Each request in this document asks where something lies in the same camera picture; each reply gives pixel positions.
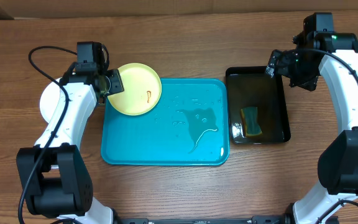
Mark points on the teal plastic tray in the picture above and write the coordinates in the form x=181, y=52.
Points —
x=188, y=127

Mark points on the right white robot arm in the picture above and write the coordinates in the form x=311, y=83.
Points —
x=320, y=51

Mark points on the white plate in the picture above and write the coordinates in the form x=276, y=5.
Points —
x=49, y=100

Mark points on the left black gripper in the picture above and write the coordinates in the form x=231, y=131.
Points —
x=116, y=76

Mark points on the green yellow sponge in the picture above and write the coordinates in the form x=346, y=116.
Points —
x=250, y=124

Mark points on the yellow-green plate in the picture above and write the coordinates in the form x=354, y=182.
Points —
x=142, y=90

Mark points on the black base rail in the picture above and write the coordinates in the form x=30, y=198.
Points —
x=258, y=219

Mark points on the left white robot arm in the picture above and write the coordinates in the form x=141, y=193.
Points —
x=55, y=181

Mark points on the black water tray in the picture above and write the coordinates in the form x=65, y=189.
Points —
x=251, y=86

